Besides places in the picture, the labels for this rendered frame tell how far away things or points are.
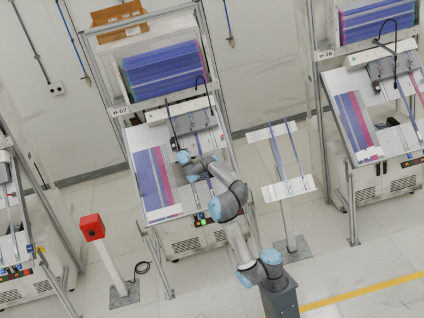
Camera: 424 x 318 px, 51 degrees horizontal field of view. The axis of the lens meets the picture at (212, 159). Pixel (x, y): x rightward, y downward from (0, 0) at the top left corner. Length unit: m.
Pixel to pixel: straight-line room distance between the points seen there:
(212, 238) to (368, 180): 1.29
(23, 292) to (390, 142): 2.94
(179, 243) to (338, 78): 1.71
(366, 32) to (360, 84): 0.35
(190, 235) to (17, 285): 1.38
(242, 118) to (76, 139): 1.79
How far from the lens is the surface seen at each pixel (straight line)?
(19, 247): 3.22
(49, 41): 4.48
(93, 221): 3.10
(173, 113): 3.05
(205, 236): 3.50
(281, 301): 2.63
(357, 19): 3.18
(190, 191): 2.97
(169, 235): 3.45
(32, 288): 3.83
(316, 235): 3.65
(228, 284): 3.41
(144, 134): 3.11
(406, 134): 3.27
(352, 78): 3.29
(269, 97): 4.86
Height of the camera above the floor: 2.56
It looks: 33 degrees down
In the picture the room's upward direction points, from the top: 15 degrees counter-clockwise
